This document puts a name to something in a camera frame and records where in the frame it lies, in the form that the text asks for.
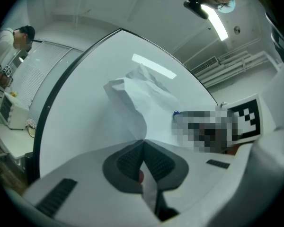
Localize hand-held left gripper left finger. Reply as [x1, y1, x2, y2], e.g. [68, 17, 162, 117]
[22, 139, 161, 227]

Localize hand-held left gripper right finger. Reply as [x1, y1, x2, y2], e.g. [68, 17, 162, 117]
[143, 139, 237, 215]

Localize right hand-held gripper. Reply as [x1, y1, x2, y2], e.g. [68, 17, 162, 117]
[223, 93, 263, 143]

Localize black framed whiteboard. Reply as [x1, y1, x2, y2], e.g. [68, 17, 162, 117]
[34, 28, 220, 183]

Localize white paper sheet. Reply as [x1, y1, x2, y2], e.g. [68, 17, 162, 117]
[103, 64, 180, 214]

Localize white ceiling pipes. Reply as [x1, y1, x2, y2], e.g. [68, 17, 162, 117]
[198, 50, 284, 87]

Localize white air vent grille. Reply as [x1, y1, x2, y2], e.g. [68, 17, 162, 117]
[190, 55, 220, 77]

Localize small white flower decoration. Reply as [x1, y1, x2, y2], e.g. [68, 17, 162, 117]
[25, 118, 37, 130]

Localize person's black top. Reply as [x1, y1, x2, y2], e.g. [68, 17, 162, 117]
[248, 0, 284, 65]

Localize white desk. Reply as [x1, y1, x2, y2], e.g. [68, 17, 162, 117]
[0, 103, 36, 162]

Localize white toaster oven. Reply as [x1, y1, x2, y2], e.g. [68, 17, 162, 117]
[0, 92, 30, 131]

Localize white ceiling light panel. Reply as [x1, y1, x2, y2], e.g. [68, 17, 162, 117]
[176, 0, 229, 42]

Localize light blue face mask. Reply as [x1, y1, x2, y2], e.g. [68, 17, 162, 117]
[217, 0, 236, 14]

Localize window with white blinds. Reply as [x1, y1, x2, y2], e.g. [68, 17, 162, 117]
[8, 41, 84, 127]

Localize black head-mounted camera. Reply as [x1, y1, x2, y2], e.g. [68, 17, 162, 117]
[183, 0, 209, 20]

